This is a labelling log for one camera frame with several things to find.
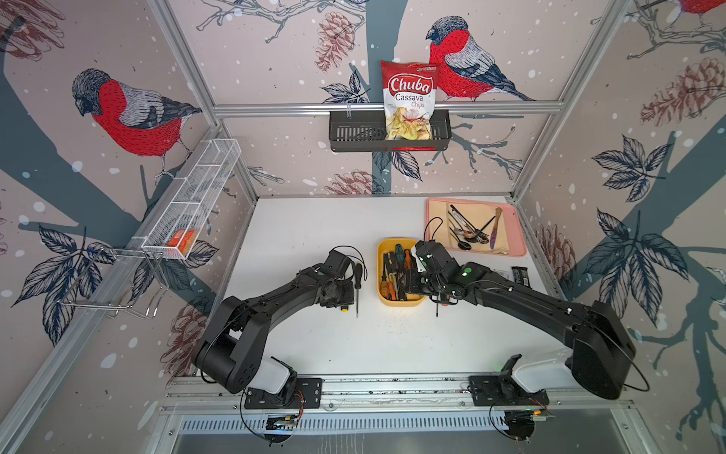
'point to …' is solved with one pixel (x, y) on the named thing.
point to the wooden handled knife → (492, 239)
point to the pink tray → (517, 243)
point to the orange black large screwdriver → (443, 305)
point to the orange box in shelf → (185, 242)
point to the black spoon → (461, 245)
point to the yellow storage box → (388, 292)
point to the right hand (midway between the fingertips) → (401, 281)
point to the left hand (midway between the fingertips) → (354, 292)
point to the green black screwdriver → (400, 262)
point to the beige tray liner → (469, 226)
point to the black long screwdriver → (358, 274)
